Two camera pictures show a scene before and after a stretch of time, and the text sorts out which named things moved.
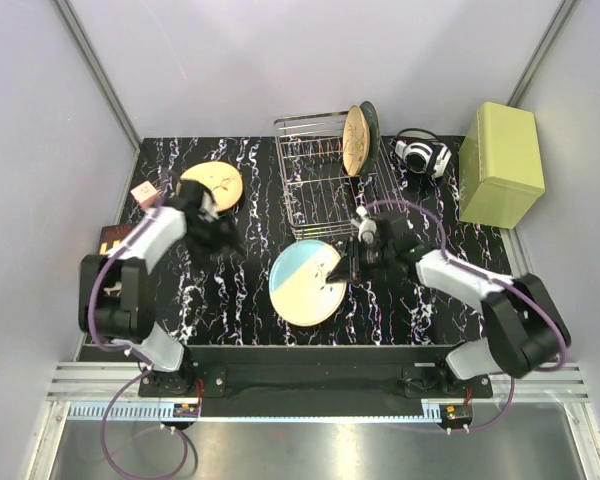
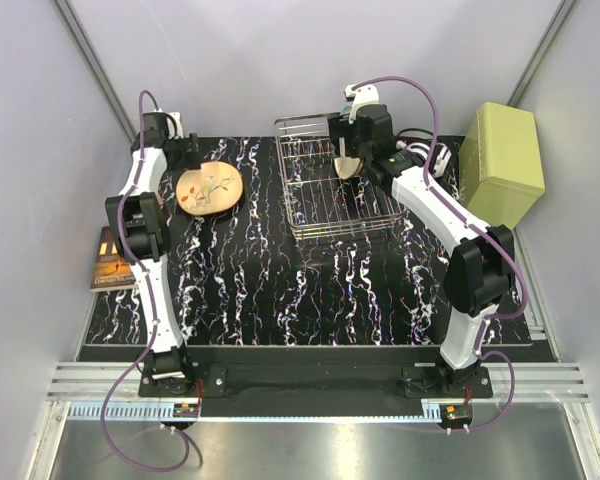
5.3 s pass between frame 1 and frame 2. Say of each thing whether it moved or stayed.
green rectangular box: stayed
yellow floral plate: stayed
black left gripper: moved
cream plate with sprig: moved
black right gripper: moved
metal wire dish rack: stayed
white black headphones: stayed
